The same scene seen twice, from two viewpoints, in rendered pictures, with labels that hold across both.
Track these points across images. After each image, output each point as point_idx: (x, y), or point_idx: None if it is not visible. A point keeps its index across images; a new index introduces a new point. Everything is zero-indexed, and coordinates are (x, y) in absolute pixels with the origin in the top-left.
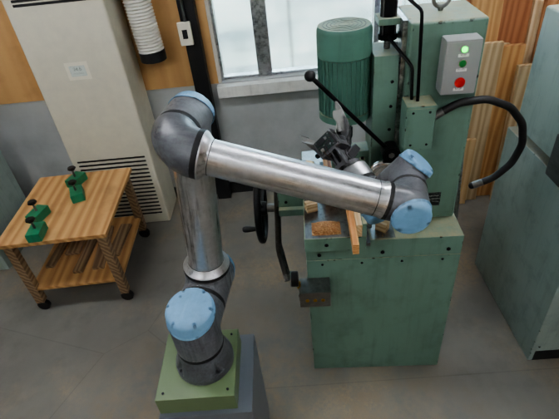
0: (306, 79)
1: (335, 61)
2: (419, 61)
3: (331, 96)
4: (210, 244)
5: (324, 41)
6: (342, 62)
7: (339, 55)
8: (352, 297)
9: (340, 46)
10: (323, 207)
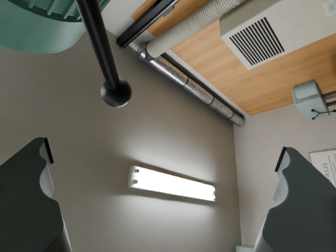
0: (125, 104)
1: (48, 20)
2: None
3: (92, 33)
4: None
5: (62, 46)
6: (26, 6)
7: (29, 25)
8: None
9: (20, 38)
10: None
